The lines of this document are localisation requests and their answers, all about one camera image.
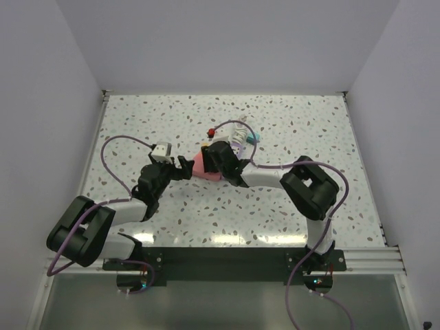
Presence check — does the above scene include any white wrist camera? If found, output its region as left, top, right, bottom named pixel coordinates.
left=150, top=142, right=173, bottom=163
left=212, top=126, right=232, bottom=143

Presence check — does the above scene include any purple power strip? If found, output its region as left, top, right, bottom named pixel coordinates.
left=230, top=142, right=244, bottom=159

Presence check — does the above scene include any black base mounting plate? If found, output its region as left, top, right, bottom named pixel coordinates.
left=102, top=247, right=347, bottom=289

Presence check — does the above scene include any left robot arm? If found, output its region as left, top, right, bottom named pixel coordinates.
left=46, top=152, right=195, bottom=270

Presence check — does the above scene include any pink triangular power strip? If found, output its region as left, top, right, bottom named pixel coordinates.
left=192, top=152, right=221, bottom=182

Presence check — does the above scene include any teal plug adapter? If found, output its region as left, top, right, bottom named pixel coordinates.
left=245, top=133, right=260, bottom=145

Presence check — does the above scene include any aluminium front rail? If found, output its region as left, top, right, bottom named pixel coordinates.
left=59, top=246, right=406, bottom=274

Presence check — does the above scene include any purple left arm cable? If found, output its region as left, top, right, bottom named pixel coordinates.
left=46, top=135, right=157, bottom=296

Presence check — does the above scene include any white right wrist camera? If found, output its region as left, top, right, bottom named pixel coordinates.
left=212, top=126, right=232, bottom=143

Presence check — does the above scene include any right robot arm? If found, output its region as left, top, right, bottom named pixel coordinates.
left=201, top=141, right=339, bottom=270

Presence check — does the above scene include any white coiled power cord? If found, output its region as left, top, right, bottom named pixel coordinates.
left=232, top=115, right=250, bottom=145

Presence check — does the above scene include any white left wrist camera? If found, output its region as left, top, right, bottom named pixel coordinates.
left=150, top=142, right=173, bottom=163

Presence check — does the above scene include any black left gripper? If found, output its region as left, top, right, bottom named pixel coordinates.
left=148, top=152, right=193, bottom=199

